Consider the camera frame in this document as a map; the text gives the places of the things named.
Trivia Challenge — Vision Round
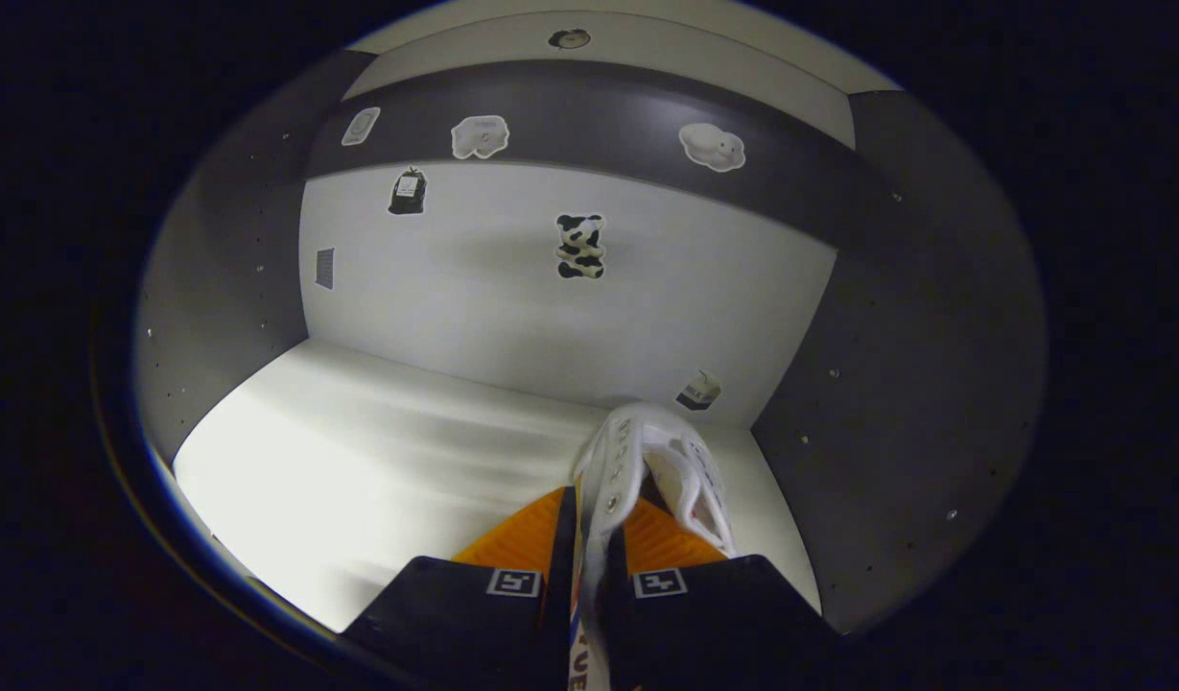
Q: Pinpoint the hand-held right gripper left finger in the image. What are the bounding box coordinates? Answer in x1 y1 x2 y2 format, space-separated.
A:
344 485 580 691

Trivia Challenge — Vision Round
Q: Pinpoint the white canvas shoe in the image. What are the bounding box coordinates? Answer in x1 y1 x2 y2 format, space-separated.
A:
568 401 739 691

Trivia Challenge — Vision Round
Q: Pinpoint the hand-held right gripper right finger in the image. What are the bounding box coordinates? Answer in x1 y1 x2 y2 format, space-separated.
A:
603 494 844 691

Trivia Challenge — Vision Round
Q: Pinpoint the white cabinet shelf board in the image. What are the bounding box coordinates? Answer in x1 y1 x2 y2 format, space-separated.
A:
172 338 822 634

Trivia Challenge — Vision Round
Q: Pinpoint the white shoe cabinet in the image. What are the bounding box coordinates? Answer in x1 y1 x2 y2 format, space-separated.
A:
133 0 1046 639

